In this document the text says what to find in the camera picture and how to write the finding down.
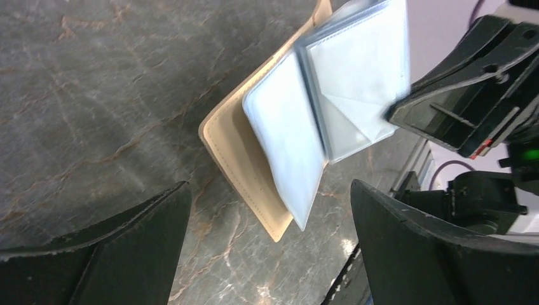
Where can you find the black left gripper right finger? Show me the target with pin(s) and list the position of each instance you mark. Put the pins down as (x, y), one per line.
(412, 257)

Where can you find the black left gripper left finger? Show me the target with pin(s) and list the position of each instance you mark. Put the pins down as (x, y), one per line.
(129, 258)

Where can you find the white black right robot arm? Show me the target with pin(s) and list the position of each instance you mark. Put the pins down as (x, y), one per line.
(487, 203)

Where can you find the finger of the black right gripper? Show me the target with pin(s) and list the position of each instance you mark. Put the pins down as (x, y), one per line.
(434, 109)

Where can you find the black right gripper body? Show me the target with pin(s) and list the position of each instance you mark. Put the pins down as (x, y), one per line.
(504, 106)

